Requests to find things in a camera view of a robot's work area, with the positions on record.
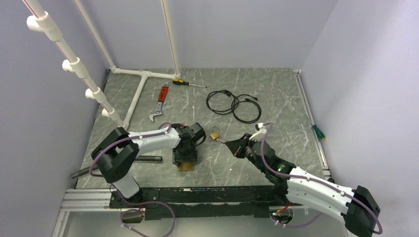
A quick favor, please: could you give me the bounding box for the green handled screwdriver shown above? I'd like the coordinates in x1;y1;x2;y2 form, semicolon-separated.
306;114;326;140

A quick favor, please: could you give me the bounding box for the black corrugated hose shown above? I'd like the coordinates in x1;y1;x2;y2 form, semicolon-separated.
71;156;163;179

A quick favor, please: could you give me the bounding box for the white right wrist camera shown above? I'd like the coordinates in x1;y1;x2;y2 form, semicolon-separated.
250;122;272;141

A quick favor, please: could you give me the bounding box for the large brass padlock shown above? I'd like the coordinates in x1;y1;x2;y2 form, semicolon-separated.
178;162;194;171

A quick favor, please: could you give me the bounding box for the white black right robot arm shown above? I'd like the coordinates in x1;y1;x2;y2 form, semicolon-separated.
225;134;383;237

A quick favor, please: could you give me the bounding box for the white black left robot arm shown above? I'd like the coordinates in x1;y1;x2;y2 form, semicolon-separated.
91;122;207;207

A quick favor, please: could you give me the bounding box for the white PVC pipe frame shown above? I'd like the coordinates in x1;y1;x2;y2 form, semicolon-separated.
22;0;181;132

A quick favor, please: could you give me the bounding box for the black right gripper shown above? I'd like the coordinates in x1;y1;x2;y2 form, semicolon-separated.
226;133;266;172

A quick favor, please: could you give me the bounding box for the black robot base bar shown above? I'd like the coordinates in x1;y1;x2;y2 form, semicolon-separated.
109;185;289;220

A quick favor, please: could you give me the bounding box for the small brass padlock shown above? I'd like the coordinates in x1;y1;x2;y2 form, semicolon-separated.
210;126;220;142

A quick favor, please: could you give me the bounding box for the black coiled cable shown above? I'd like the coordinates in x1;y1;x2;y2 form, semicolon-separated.
206;90;262;124

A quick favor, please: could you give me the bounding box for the grey adjustable wrench red handle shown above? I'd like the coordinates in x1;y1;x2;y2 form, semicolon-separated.
149;83;169;122

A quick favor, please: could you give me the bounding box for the yellow black screwdriver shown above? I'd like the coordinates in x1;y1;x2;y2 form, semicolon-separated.
172;79;207;88

